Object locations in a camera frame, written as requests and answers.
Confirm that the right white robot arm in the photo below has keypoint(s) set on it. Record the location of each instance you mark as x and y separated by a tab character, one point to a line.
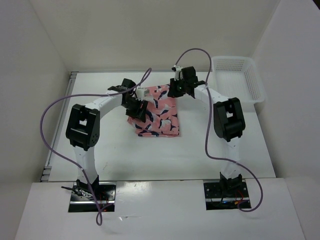
225	114

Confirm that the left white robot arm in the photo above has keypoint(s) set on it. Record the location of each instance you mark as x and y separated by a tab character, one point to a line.
84	123

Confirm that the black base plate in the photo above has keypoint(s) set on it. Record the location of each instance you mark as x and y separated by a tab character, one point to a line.
218	199
83	202

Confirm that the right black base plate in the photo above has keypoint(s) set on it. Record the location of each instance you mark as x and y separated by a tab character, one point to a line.
218	199

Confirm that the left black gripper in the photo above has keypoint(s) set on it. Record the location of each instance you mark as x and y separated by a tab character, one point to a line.
139	114

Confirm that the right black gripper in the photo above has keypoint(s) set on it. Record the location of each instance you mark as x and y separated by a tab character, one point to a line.
173	92

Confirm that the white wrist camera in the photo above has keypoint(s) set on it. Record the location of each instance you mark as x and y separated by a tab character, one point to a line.
177	72
142	93

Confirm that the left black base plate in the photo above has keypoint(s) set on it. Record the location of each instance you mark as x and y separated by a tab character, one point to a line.
83	202

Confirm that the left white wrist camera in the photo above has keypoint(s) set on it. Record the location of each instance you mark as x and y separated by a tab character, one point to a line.
142	93

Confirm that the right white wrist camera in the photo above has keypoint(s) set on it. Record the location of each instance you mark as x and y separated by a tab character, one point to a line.
177	72

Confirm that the white plastic mesh basket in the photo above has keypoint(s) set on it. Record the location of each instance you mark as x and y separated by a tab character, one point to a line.
237	76

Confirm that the aluminium table edge rail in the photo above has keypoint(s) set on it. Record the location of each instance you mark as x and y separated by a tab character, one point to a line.
45	176

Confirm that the pink shark print shorts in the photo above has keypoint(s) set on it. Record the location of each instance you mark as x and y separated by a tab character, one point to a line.
161	115

